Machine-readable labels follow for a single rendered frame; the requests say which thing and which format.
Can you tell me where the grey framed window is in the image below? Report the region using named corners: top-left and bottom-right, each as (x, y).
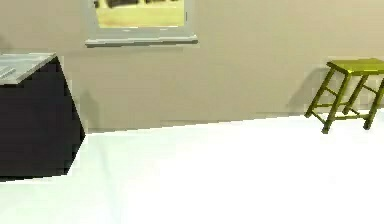
top-left (84, 0), bottom-right (199, 48)

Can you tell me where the black cabinet with grey top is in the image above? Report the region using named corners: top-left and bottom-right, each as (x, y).
top-left (0, 51), bottom-right (87, 183)

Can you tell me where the olive green stool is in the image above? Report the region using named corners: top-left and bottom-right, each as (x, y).
top-left (304, 57), bottom-right (384, 135)

